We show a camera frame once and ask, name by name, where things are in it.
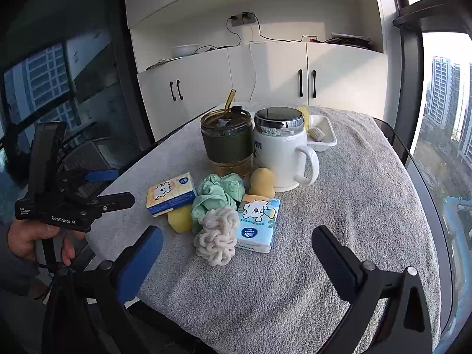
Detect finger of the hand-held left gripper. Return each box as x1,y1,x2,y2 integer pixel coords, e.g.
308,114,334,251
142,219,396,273
61,169,119,192
79,192,135,216

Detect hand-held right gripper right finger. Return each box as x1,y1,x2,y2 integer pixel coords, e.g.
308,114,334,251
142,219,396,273
312,225,433,354

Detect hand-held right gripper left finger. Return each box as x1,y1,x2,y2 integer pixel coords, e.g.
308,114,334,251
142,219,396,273
41,226,164,354

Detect yellow sponge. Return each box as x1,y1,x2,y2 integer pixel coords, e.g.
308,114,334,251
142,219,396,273
168,206,194,234
296,106,311,133

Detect cream knitted scrunchie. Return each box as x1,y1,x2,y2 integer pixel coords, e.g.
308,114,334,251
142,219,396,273
194,206,240,267

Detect green cloth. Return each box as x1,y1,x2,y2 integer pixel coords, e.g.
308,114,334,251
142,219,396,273
191,173,245,233

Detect beige egg-shaped makeup sponge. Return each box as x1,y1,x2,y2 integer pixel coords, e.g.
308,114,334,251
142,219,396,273
250,168,276,198

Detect white ribbed plastic tray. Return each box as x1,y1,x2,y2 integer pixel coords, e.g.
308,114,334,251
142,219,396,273
297,107,338,153

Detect grey knitted cloth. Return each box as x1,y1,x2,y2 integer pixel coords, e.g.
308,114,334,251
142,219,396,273
308,124,332,141

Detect person's left forearm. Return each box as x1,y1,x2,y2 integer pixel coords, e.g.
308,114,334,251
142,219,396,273
0,243,47,301

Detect person's left hand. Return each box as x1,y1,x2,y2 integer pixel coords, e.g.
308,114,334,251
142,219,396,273
6,219,86,266

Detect dark wicker chair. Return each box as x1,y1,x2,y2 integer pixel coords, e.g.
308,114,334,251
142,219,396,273
55,136,126,192

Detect tissue packet with bear print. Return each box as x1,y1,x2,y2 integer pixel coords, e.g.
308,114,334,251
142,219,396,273
234,194,281,254
146,172,198,217

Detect white mug with chrome lid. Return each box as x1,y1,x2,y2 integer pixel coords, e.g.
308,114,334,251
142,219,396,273
253,106,320,192

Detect dark flat tray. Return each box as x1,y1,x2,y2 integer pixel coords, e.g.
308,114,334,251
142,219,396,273
145,58,178,71

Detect green glass tumbler with straw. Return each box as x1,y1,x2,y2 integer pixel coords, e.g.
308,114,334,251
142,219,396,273
200,89,255,178

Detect white bowl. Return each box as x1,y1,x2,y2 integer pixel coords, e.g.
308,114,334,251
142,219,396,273
173,44,200,57

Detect apartment towers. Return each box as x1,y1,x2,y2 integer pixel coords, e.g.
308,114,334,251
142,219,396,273
424,55,472,163

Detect pile of dark flat items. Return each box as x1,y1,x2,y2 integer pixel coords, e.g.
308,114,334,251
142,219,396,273
322,32,374,49

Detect white wall cabinet unit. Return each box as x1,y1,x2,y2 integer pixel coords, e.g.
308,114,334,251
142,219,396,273
124,0,389,142

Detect white cable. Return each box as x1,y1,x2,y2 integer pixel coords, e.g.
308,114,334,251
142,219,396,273
249,40,259,102

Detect black cable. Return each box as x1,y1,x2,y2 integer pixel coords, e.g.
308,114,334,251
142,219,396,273
194,17,242,54
253,17,319,45

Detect black window frame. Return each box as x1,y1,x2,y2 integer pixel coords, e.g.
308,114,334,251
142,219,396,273
383,0,472,166

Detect wall power outlet with plugs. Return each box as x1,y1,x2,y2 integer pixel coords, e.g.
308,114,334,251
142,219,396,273
229,12,257,26

